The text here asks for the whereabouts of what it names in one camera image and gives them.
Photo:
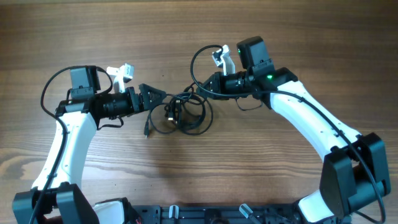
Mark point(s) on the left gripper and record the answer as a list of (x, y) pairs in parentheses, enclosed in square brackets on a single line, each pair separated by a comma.
[(134, 100)]

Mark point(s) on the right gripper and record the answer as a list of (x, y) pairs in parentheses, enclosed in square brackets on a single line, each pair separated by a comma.
[(216, 84)]

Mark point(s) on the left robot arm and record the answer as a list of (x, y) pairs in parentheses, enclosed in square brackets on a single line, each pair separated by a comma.
[(56, 196)]

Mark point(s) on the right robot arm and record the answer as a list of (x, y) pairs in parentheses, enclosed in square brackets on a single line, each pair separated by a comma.
[(355, 171)]

